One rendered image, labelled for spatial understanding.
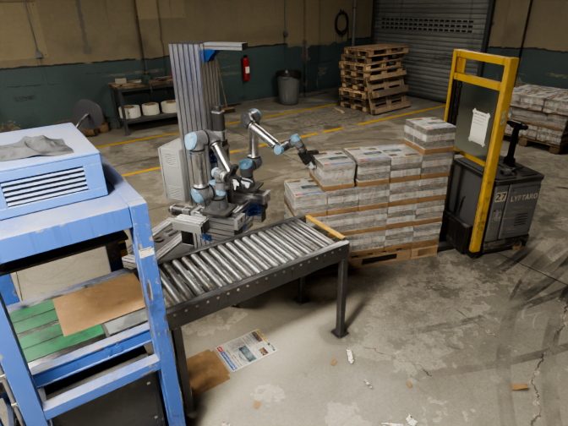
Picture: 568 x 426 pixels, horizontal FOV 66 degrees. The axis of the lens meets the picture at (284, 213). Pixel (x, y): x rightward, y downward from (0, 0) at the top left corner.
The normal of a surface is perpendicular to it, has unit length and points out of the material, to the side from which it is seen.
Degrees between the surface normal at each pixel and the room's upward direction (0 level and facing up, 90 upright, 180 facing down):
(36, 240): 90
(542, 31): 90
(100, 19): 90
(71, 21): 90
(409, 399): 0
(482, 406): 0
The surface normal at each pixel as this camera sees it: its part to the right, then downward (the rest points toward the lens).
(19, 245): 0.56, 0.36
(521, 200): 0.26, 0.42
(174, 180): -0.38, 0.41
